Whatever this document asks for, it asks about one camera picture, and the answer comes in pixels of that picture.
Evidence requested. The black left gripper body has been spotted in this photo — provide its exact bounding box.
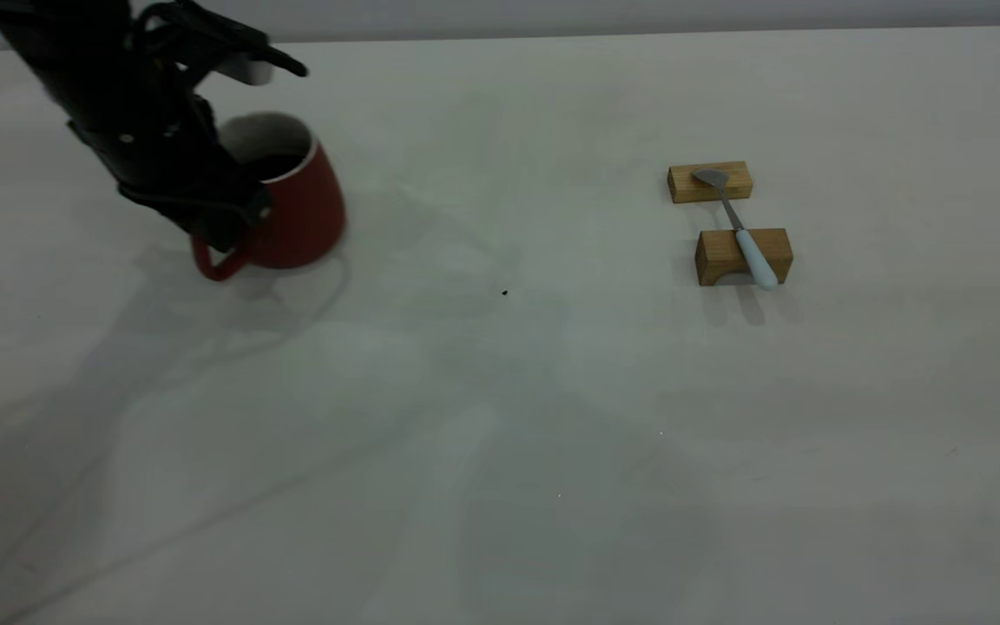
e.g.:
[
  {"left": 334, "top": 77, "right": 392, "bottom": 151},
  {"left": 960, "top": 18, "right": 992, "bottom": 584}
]
[{"left": 66, "top": 87, "right": 273, "bottom": 218}]

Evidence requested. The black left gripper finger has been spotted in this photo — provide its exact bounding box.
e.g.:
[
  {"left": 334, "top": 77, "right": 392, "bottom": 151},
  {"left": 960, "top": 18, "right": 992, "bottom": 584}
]
[{"left": 187, "top": 187, "right": 275, "bottom": 255}]

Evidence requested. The red mug with white interior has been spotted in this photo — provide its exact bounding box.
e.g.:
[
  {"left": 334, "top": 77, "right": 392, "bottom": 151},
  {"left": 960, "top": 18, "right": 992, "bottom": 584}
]
[{"left": 190, "top": 113, "right": 347, "bottom": 281}]

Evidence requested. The metal spoon with pale handle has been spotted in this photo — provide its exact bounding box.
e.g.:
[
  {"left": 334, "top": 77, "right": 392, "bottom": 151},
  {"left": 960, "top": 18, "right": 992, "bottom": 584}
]
[{"left": 693, "top": 168, "right": 779, "bottom": 292}]

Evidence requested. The flat rectangular wooden block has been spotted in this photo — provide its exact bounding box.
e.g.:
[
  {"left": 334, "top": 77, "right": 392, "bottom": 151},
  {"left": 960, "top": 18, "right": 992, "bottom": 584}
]
[{"left": 668, "top": 161, "right": 753, "bottom": 205}]

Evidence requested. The arched wooden block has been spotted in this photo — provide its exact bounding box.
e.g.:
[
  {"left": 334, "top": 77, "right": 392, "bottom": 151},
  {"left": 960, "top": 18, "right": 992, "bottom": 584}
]
[{"left": 695, "top": 228, "right": 793, "bottom": 287}]

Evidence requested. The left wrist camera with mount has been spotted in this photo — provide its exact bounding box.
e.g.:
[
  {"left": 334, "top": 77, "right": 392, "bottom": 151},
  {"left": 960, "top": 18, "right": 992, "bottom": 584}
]
[{"left": 131, "top": 0, "right": 310, "bottom": 88}]

